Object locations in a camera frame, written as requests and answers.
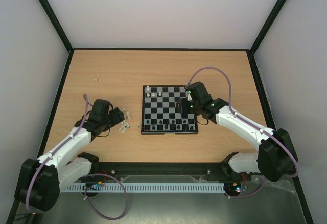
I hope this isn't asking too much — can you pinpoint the black grey chessboard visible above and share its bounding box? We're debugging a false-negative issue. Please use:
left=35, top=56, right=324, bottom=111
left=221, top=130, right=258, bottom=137
left=141, top=85, right=198, bottom=135

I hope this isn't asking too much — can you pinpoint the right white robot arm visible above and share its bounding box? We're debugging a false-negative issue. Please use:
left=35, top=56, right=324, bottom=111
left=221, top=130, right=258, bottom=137
left=176, top=82, right=298, bottom=182

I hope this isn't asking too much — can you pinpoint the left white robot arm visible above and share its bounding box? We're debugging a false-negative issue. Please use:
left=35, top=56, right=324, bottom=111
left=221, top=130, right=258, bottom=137
left=14, top=99, right=125, bottom=211

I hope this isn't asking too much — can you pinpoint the pile of white chess pieces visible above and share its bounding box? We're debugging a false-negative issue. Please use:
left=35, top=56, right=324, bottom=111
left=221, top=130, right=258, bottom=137
left=119, top=107, right=141, bottom=133

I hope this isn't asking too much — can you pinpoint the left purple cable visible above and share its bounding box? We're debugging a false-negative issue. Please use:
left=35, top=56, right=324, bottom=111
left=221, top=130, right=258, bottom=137
left=26, top=93, right=94, bottom=212

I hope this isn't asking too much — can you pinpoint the purple cable loop bottom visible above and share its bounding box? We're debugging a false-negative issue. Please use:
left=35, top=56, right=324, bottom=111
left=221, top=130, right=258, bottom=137
left=83, top=174, right=128, bottom=220

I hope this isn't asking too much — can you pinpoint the black aluminium rail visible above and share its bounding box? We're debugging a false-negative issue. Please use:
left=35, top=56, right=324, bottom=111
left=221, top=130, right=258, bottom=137
left=25, top=161, right=297, bottom=181

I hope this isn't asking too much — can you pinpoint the light blue cable duct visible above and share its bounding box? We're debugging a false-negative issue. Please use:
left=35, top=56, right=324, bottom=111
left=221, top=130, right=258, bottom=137
left=63, top=183, right=225, bottom=193

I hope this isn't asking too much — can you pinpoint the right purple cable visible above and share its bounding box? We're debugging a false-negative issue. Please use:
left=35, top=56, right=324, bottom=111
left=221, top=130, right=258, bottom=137
left=185, top=66, right=300, bottom=177

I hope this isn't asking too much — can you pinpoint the black frame post right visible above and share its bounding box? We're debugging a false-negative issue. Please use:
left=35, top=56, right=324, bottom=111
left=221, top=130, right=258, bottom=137
left=250, top=0, right=287, bottom=55

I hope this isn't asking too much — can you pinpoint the black frame post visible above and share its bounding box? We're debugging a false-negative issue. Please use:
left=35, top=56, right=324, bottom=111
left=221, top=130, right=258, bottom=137
left=250, top=0, right=287, bottom=55
left=38, top=0, right=74, bottom=53

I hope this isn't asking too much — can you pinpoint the black frame post left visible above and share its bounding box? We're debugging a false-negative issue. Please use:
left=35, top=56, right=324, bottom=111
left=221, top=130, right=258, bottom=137
left=38, top=0, right=74, bottom=53

